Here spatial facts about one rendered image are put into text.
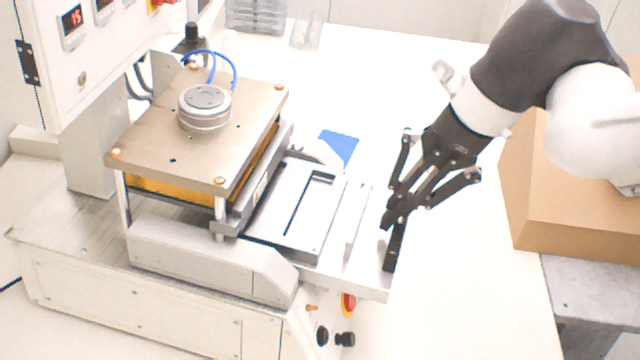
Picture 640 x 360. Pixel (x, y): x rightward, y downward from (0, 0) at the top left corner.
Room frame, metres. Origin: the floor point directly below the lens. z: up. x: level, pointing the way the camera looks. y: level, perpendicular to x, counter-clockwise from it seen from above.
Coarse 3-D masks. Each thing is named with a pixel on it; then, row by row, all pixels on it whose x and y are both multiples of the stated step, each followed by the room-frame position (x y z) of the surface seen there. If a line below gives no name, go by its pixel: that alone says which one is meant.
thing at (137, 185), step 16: (272, 128) 0.81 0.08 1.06; (256, 160) 0.72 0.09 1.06; (128, 176) 0.66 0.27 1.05; (128, 192) 0.66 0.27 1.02; (144, 192) 0.65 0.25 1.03; (160, 192) 0.65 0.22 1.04; (176, 192) 0.64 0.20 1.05; (192, 192) 0.64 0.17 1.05; (240, 192) 0.65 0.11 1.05; (192, 208) 0.64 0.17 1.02; (208, 208) 0.63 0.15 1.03
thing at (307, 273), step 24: (360, 192) 0.78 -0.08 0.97; (384, 192) 0.79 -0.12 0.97; (336, 216) 0.71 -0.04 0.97; (360, 216) 0.68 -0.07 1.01; (336, 240) 0.66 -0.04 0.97; (360, 240) 0.67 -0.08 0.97; (384, 240) 0.67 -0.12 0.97; (336, 264) 0.61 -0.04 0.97; (360, 264) 0.62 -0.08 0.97; (336, 288) 0.59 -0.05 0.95; (360, 288) 0.58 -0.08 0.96; (384, 288) 0.58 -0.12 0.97
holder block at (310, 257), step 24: (288, 168) 0.79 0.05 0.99; (312, 168) 0.80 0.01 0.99; (336, 168) 0.80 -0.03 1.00; (264, 192) 0.74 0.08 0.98; (288, 192) 0.73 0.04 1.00; (312, 192) 0.75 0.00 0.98; (336, 192) 0.74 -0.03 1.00; (264, 216) 0.67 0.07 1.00; (288, 216) 0.67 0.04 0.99; (312, 216) 0.70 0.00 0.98; (264, 240) 0.62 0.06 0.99; (288, 240) 0.62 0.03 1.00; (312, 240) 0.63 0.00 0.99; (312, 264) 0.60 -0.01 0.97
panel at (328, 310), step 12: (300, 288) 0.59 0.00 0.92; (312, 288) 0.62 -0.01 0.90; (300, 300) 0.58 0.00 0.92; (312, 300) 0.60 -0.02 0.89; (324, 300) 0.63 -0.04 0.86; (336, 300) 0.66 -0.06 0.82; (300, 312) 0.56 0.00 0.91; (312, 312) 0.59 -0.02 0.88; (324, 312) 0.62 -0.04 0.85; (336, 312) 0.65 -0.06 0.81; (348, 312) 0.67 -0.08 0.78; (312, 324) 0.58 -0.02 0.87; (324, 324) 0.60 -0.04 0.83; (336, 324) 0.63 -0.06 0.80; (348, 324) 0.66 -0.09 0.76; (312, 336) 0.56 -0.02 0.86; (312, 348) 0.55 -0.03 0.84; (324, 348) 0.57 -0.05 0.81; (336, 348) 0.60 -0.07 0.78
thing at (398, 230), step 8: (400, 216) 0.69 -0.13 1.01; (400, 224) 0.67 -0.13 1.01; (392, 232) 0.65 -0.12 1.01; (400, 232) 0.65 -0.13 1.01; (392, 240) 0.63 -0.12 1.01; (400, 240) 0.64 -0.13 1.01; (392, 248) 0.62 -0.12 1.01; (400, 248) 0.62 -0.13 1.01; (392, 256) 0.61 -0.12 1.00; (384, 264) 0.61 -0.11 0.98; (392, 264) 0.61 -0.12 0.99; (392, 272) 0.61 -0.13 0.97
